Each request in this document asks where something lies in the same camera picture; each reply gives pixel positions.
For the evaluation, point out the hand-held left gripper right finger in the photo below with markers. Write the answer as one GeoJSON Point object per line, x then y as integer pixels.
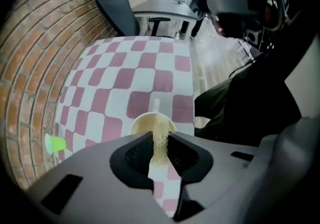
{"type": "Point", "coordinates": [237, 183]}

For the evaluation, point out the green plastic cup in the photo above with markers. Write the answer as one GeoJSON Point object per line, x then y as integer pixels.
{"type": "Point", "coordinates": [57, 144]}

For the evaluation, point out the yellow sponge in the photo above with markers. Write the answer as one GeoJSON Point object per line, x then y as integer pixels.
{"type": "Point", "coordinates": [160, 142]}

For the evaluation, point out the person's dark trousers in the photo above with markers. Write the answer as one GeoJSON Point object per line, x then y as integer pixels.
{"type": "Point", "coordinates": [237, 107]}

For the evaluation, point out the pink white checkered tablecloth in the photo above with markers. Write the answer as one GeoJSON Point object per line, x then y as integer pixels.
{"type": "Point", "coordinates": [130, 75]}

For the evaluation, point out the dark desk with white frame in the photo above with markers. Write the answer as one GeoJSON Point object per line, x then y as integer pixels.
{"type": "Point", "coordinates": [165, 8]}

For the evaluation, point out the black high-back office chair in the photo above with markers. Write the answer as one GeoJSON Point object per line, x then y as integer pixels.
{"type": "Point", "coordinates": [117, 10]}

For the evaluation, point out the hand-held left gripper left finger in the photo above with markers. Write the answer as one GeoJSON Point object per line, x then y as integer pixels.
{"type": "Point", "coordinates": [95, 180]}

